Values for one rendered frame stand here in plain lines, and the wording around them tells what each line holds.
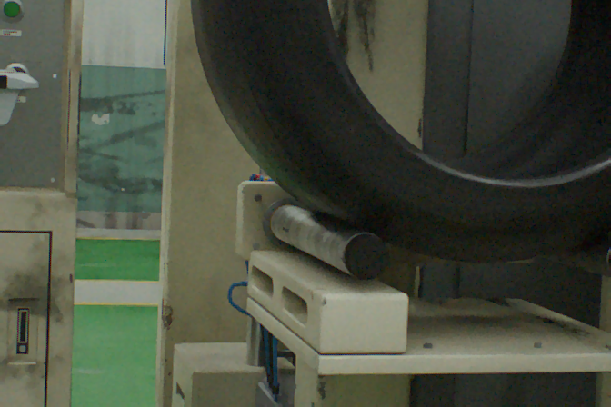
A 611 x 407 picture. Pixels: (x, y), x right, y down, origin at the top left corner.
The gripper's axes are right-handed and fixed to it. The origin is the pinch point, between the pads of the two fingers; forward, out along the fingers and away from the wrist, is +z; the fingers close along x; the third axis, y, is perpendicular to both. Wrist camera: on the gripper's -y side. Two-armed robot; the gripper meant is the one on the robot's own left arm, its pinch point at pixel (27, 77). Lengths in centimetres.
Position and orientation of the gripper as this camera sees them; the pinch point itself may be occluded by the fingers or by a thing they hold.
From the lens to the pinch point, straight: 139.6
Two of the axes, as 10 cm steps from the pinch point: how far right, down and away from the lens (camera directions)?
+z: 8.1, 0.1, 5.8
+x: 5.7, 2.0, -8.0
